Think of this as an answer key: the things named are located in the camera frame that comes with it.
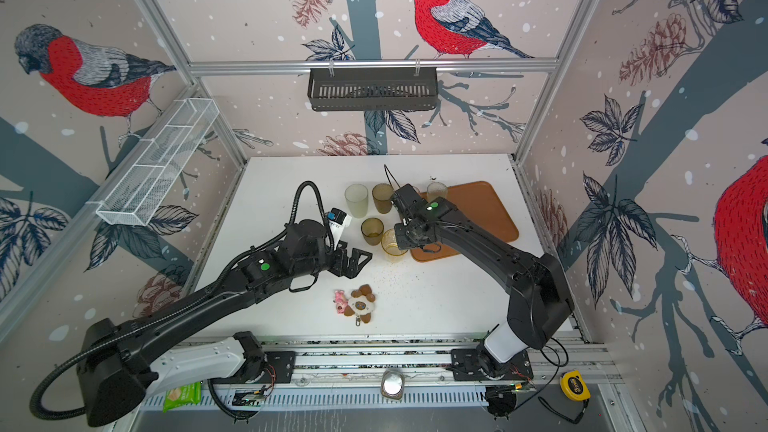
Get yellow tape measure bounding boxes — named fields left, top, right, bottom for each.
left=560, top=370, right=591, bottom=402

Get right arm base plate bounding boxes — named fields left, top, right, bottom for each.
left=446, top=347, right=533, bottom=382

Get short brown textured glass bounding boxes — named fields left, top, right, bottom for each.
left=360, top=217, right=385, bottom=246

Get yellow clear glass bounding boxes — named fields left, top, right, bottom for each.
left=380, top=228, right=408, bottom=262

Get black corrugated cable hose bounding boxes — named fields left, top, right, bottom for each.
left=28, top=311, right=181, bottom=421

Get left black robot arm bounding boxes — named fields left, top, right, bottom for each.
left=76, top=219, right=372, bottom=427

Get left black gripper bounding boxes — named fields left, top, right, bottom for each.
left=293, top=236, right=375, bottom=279

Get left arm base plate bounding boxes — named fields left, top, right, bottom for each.
left=212, top=351, right=296, bottom=385

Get white mesh wall shelf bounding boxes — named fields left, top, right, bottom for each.
left=96, top=98, right=219, bottom=226

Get pink small toy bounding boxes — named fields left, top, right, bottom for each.
left=334, top=290, right=349, bottom=315

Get tall pale green glass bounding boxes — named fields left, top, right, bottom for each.
left=344, top=183, right=369, bottom=218

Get silver round knob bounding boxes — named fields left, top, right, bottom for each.
left=380, top=369, right=405, bottom=401

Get black hanging wire basket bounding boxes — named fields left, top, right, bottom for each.
left=307, top=67, right=439, bottom=112

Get green snack packet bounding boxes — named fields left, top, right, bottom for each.
left=162, top=382, right=202, bottom=412

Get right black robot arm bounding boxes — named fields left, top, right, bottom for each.
left=392, top=184, right=574, bottom=379

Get tall brown textured glass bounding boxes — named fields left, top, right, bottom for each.
left=372, top=183, right=394, bottom=214

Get pale green textured glass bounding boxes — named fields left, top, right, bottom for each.
left=427, top=181, right=448, bottom=201

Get brown flower plush keychain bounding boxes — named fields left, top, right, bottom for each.
left=343, top=284, right=376, bottom=326

